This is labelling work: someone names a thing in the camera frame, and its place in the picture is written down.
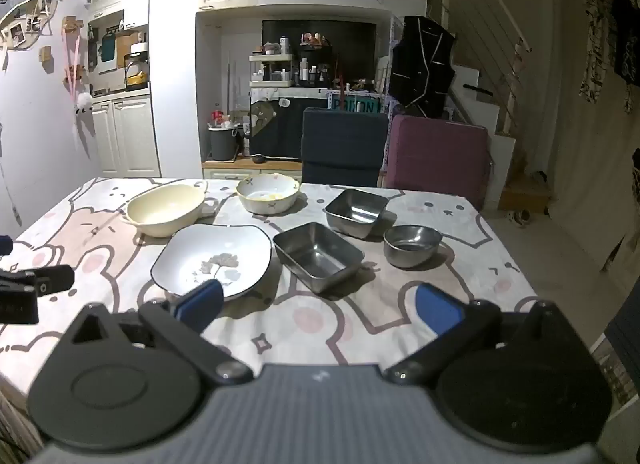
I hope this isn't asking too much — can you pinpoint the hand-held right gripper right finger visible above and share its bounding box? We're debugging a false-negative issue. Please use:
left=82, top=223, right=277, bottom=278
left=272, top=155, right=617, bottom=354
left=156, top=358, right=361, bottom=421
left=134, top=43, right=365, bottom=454
left=381, top=283, right=576, bottom=386

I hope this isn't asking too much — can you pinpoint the square steel tray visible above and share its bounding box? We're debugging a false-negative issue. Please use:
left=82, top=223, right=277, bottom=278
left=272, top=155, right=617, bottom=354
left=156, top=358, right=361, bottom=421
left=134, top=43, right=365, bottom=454
left=324, top=189, right=390, bottom=239

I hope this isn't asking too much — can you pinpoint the white plate with black rim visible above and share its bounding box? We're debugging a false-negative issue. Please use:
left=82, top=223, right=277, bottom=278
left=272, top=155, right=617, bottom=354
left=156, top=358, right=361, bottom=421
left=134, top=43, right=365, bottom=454
left=151, top=224, right=273, bottom=302

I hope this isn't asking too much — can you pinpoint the maroon cushion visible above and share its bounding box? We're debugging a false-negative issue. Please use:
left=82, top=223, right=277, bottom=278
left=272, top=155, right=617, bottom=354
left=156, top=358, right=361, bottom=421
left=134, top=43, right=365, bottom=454
left=384, top=115, right=493, bottom=209

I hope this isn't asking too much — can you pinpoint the white plush with pink ribbon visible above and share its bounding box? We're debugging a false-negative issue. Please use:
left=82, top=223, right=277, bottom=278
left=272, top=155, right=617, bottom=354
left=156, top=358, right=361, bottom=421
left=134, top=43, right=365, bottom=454
left=62, top=18, right=96, bottom=117

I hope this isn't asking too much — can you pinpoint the patterned hanging garment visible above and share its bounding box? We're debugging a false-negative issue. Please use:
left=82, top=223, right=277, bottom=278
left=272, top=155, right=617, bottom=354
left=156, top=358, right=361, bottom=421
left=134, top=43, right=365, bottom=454
left=580, top=0, right=617, bottom=104

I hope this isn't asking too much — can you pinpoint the round steel bowl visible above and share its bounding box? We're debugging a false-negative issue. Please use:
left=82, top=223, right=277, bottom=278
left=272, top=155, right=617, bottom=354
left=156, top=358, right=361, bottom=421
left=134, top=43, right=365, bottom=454
left=383, top=225, right=443, bottom=269

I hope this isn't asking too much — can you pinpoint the white storage shelf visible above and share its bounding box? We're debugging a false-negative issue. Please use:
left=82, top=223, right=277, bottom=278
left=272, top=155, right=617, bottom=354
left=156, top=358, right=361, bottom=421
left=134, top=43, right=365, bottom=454
left=248, top=54, right=296, bottom=89

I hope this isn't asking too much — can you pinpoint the rectangular steel tray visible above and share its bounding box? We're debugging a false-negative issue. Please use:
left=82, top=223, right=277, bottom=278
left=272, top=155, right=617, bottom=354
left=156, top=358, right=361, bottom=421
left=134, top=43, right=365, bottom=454
left=273, top=222, right=365, bottom=293

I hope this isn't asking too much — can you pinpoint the wooden low bench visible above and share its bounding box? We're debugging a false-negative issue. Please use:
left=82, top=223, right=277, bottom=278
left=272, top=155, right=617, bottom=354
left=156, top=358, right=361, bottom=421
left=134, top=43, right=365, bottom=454
left=201, top=156, right=303, bottom=179

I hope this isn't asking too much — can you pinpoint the white kitchen cabinet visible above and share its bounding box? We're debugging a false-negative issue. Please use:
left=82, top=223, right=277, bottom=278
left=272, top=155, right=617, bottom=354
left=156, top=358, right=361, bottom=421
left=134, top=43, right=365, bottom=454
left=90, top=94, right=161, bottom=177

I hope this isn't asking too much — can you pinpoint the dark hanging garment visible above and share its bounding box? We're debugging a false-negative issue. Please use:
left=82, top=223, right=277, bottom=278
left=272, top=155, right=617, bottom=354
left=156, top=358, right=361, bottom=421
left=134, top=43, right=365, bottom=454
left=612, top=0, right=640, bottom=87

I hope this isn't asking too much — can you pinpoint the white bowl with lemon print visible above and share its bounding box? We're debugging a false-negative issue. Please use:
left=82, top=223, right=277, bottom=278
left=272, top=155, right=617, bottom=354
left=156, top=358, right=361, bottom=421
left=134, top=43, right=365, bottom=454
left=236, top=174, right=301, bottom=215

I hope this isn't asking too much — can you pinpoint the black jacket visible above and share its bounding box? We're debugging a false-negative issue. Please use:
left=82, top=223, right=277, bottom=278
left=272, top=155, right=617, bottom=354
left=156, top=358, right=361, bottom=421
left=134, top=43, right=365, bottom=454
left=390, top=16, right=457, bottom=119

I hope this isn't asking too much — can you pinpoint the dark green cushion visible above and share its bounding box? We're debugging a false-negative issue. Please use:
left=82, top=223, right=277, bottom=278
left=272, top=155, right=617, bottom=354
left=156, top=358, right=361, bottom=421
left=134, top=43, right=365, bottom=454
left=301, top=107, right=390, bottom=188

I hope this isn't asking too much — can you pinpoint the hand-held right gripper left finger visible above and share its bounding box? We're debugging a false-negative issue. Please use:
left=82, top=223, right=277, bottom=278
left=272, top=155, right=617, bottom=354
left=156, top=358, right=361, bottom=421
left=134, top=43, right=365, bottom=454
left=60, top=280, right=253, bottom=385

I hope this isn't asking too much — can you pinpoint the leaf shaped photo board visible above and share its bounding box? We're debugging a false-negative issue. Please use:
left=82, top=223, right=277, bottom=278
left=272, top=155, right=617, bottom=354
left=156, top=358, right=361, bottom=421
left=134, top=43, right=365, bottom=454
left=0, top=0, right=56, bottom=52

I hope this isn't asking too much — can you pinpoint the cream bowl with handles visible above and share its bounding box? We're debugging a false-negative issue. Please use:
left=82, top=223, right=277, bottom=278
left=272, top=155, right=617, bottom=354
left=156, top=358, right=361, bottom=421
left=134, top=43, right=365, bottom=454
left=120, top=179, right=210, bottom=239

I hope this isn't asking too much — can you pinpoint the bear printed tablecloth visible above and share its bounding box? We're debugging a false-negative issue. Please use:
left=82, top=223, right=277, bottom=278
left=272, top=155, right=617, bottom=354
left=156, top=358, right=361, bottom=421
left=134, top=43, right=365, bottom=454
left=0, top=176, right=538, bottom=395

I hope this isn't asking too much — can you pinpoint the grey trash bin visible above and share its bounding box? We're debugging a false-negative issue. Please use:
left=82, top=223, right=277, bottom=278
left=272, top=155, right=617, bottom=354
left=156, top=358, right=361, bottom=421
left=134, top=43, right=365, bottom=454
left=208, top=125, right=238, bottom=162

